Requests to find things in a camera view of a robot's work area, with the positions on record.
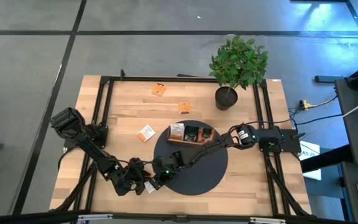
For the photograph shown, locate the round dark woven placemat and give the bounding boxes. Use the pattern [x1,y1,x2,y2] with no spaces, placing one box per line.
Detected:
[152,119,229,196]

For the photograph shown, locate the white cable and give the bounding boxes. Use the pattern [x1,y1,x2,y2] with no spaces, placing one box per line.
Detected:
[303,93,358,134]

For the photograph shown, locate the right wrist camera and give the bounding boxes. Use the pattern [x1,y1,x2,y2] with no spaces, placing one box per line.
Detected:
[171,151,185,166]

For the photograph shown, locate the orange peach tea packet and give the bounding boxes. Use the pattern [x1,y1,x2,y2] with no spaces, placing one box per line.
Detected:
[198,127,214,144]

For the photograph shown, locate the black aluminium table frame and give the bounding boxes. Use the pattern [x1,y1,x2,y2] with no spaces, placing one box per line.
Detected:
[0,68,358,224]

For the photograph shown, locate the black plant pot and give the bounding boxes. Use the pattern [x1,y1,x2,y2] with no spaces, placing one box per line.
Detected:
[214,86,239,111]

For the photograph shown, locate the dark grey desk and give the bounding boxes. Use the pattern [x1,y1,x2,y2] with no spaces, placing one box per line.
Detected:
[334,77,358,224]

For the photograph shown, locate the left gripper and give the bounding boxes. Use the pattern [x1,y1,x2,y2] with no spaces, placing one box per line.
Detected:
[116,166,152,197]

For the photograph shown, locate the wooden tea box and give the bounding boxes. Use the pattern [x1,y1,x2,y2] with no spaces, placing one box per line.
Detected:
[166,123,216,146]

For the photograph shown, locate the white orange Tazo tea packet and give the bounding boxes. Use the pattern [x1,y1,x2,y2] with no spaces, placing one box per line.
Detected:
[170,123,185,141]

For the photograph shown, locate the silver frame bracket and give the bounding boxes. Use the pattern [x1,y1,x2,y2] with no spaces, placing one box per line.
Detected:
[78,213,113,222]
[249,217,287,224]

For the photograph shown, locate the black desk beam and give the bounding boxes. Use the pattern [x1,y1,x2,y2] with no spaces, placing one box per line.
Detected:
[300,144,352,174]

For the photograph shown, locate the white sign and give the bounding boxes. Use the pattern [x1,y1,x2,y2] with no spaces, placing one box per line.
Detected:
[298,140,322,180]

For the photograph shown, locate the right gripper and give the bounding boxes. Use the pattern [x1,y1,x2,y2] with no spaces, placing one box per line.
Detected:
[149,157,180,191]

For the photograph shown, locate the green leafy tree plant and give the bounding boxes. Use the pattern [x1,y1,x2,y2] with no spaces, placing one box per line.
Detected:
[208,35,269,91]

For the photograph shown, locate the black stand foot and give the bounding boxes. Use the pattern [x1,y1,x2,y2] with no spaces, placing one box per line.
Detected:
[314,75,347,83]

